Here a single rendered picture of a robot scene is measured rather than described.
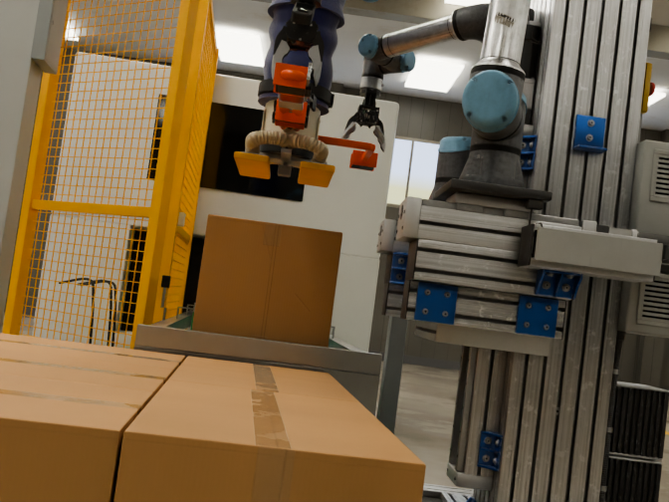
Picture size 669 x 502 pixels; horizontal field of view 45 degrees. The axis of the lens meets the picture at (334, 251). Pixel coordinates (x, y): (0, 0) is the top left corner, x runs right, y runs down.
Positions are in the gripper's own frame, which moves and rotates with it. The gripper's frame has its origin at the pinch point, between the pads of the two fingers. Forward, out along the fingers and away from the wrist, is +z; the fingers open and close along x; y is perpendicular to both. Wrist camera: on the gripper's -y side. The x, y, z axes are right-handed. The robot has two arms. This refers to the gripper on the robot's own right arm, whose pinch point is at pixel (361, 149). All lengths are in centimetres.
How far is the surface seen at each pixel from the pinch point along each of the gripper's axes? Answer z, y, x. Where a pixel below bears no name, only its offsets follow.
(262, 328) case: 64, 38, -25
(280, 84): 6, 95, -28
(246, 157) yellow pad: 16, 48, -36
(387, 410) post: 89, -13, 23
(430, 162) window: -170, -905, 174
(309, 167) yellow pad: 16, 47, -18
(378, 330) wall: 88, -907, 130
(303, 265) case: 44, 38, -16
